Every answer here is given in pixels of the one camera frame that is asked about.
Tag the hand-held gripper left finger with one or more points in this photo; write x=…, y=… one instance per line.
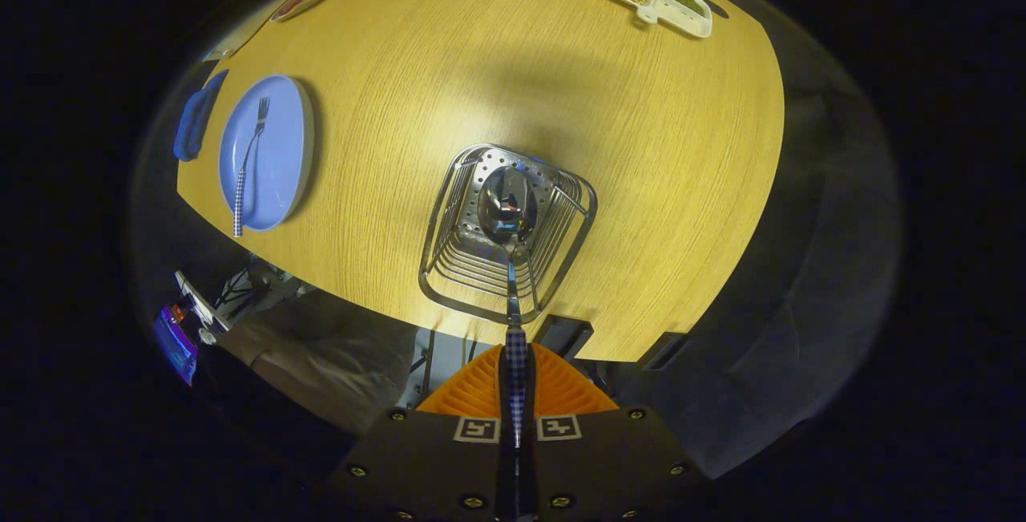
x=425, y=466

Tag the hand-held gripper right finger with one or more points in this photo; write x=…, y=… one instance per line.
x=609, y=466

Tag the person's beige trousers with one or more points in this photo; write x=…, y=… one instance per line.
x=321, y=354

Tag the device with colourful screen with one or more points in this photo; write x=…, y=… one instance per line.
x=176, y=345

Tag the white object under table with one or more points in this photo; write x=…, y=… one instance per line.
x=196, y=305

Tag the blue plate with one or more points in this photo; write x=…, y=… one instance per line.
x=280, y=153

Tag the blue folded cloth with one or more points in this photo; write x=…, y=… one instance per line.
x=192, y=125

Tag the black table bracket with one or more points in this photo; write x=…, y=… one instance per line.
x=664, y=351
x=565, y=336

